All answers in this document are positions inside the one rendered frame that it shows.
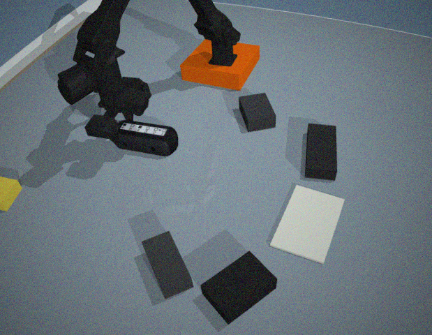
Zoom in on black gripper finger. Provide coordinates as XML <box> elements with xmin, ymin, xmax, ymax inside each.
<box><xmin>122</xmin><ymin>110</ymin><xmax>133</xmax><ymax>121</ymax></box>
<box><xmin>109</xmin><ymin>124</ymin><xmax>121</xmax><ymax>145</ymax></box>

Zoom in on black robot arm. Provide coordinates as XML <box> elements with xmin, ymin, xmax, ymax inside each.
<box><xmin>57</xmin><ymin>0</ymin><xmax>241</xmax><ymax>116</ymax></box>

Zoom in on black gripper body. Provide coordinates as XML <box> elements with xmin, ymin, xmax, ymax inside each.
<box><xmin>84</xmin><ymin>77</ymin><xmax>142</xmax><ymax>139</ymax></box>

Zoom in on white flat rectangular board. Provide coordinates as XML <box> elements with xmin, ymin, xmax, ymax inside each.
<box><xmin>270</xmin><ymin>185</ymin><xmax>344</xmax><ymax>264</ymax></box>

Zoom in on yellow rectangular block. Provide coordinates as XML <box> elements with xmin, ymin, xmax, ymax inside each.
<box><xmin>0</xmin><ymin>177</ymin><xmax>22</xmax><ymax>211</ymax></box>

